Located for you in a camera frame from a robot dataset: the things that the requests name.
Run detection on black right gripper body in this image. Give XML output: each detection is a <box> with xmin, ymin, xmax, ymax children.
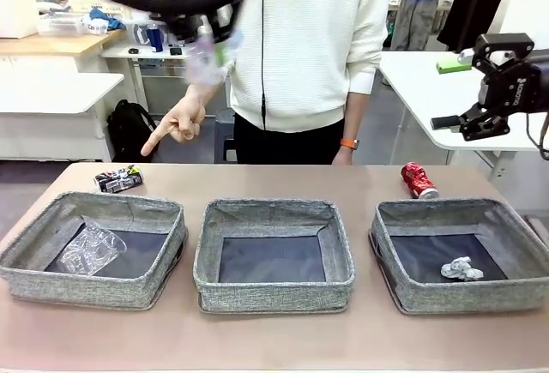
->
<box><xmin>478</xmin><ymin>60</ymin><xmax>549</xmax><ymax>113</ymax></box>

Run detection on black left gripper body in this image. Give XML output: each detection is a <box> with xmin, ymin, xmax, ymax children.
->
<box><xmin>165</xmin><ymin>0</ymin><xmax>245</xmax><ymax>44</ymax></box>

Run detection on crushed clear bottle pink label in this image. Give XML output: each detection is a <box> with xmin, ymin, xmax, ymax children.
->
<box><xmin>186</xmin><ymin>32</ymin><xmax>241</xmax><ymax>87</ymax></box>

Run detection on crushed red soda can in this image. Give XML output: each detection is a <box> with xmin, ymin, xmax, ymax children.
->
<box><xmin>401</xmin><ymin>161</ymin><xmax>441</xmax><ymax>201</ymax></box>

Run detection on paper ball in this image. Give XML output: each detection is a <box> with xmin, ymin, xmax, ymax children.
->
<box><xmin>441</xmin><ymin>256</ymin><xmax>484</xmax><ymax>283</ymax></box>

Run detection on clear plastic cup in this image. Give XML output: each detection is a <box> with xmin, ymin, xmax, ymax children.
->
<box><xmin>57</xmin><ymin>214</ymin><xmax>129</xmax><ymax>278</ymax></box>

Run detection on person's left forearm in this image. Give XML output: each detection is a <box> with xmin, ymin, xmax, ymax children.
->
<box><xmin>345</xmin><ymin>89</ymin><xmax>372</xmax><ymax>141</ymax></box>

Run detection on person's right forearm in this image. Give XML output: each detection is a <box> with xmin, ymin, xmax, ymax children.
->
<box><xmin>190</xmin><ymin>76</ymin><xmax>229</xmax><ymax>106</ymax></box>

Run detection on person's right hand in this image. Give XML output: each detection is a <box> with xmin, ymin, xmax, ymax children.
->
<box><xmin>140</xmin><ymin>85</ymin><xmax>208</xmax><ymax>160</ymax></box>

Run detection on person's left hand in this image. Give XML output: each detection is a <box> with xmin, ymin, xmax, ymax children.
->
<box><xmin>332</xmin><ymin>147</ymin><xmax>357</xmax><ymax>166</ymax></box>

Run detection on hanging black coat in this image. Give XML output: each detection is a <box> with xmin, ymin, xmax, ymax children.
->
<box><xmin>437</xmin><ymin>0</ymin><xmax>520</xmax><ymax>52</ymax></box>

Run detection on blue bottle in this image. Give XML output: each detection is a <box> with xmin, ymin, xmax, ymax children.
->
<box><xmin>145</xmin><ymin>23</ymin><xmax>164</xmax><ymax>53</ymax></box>

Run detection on white desk with drawer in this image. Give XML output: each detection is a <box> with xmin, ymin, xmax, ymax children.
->
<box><xmin>99</xmin><ymin>45</ymin><xmax>203</xmax><ymax>116</ymax></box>

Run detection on person in blue jacket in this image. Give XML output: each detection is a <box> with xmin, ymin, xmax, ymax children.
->
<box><xmin>392</xmin><ymin>0</ymin><xmax>467</xmax><ymax>51</ymax></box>

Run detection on large white table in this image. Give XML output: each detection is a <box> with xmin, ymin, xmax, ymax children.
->
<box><xmin>377</xmin><ymin>50</ymin><xmax>549</xmax><ymax>153</ymax></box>

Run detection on grey stool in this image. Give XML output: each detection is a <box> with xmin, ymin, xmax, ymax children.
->
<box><xmin>213</xmin><ymin>109</ymin><xmax>237</xmax><ymax>164</ymax></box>

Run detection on white knit sweater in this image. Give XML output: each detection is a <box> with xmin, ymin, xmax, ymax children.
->
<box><xmin>226</xmin><ymin>0</ymin><xmax>394</xmax><ymax>134</ymax></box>

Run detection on blue cloth bag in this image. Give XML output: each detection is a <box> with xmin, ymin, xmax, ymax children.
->
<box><xmin>87</xmin><ymin>8</ymin><xmax>126</xmax><ymax>33</ymax></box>

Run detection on beige printed crate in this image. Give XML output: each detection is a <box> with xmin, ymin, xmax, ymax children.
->
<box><xmin>66</xmin><ymin>0</ymin><xmax>132</xmax><ymax>21</ymax></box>

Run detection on black trousers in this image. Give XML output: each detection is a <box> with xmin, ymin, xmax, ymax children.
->
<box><xmin>233</xmin><ymin>111</ymin><xmax>347</xmax><ymax>166</ymax></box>

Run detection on black backpack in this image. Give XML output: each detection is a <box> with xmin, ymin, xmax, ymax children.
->
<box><xmin>106</xmin><ymin>99</ymin><xmax>160</xmax><ymax>163</ymax></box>

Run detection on white mesh basket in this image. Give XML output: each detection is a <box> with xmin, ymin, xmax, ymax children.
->
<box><xmin>37</xmin><ymin>11</ymin><xmax>87</xmax><ymax>38</ymax></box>

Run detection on wooden top table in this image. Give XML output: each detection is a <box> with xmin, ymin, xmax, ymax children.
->
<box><xmin>0</xmin><ymin>27</ymin><xmax>125</xmax><ymax>75</ymax></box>

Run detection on low white desk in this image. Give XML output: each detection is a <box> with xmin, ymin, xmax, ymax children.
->
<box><xmin>0</xmin><ymin>72</ymin><xmax>125</xmax><ymax>162</ymax></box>

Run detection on black snack wrapper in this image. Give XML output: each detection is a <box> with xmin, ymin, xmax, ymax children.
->
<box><xmin>94</xmin><ymin>165</ymin><xmax>145</xmax><ymax>195</ymax></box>

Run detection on grey fabric basket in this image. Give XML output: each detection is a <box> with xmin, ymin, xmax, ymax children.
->
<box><xmin>0</xmin><ymin>190</ymin><xmax>189</xmax><ymax>310</ymax></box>
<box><xmin>369</xmin><ymin>197</ymin><xmax>549</xmax><ymax>316</ymax></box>
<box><xmin>192</xmin><ymin>199</ymin><xmax>356</xmax><ymax>315</ymax></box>

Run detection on white plastic box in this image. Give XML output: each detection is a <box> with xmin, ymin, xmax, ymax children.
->
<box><xmin>0</xmin><ymin>0</ymin><xmax>39</xmax><ymax>39</ymax></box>

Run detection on thin black cord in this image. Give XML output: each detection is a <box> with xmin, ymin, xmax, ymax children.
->
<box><xmin>258</xmin><ymin>0</ymin><xmax>269</xmax><ymax>132</ymax></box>

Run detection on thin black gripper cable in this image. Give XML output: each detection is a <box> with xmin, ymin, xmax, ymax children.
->
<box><xmin>525</xmin><ymin>111</ymin><xmax>549</xmax><ymax>153</ymax></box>

